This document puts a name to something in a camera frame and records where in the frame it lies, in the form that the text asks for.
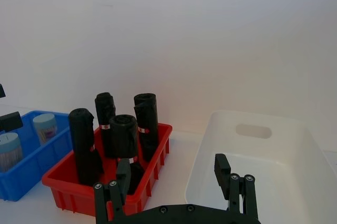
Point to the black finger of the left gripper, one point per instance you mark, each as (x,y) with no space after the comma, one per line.
(2,91)
(10,122)

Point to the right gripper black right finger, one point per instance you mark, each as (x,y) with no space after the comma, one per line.
(223,174)

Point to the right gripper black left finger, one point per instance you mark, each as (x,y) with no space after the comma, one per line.
(123,179)

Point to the clear jar with blue lid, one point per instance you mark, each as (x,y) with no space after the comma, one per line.
(45,126)
(10,153)

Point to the black trash bag roll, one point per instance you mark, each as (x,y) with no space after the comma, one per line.
(83,140)
(147,118)
(105,113)
(123,137)

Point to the red plastic bin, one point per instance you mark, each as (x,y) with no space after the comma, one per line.
(68,195)

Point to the blue plastic bin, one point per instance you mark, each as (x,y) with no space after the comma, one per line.
(29,176)

